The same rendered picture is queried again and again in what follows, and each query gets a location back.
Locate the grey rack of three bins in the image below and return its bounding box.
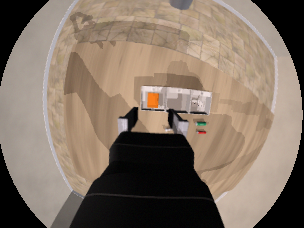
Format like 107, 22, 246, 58
141, 86, 212, 115

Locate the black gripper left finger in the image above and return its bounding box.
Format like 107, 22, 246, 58
117, 107, 138, 134

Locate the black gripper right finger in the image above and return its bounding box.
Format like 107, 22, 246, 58
168, 109, 189, 137

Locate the white domino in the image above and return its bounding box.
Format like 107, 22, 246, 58
191, 100, 203, 107

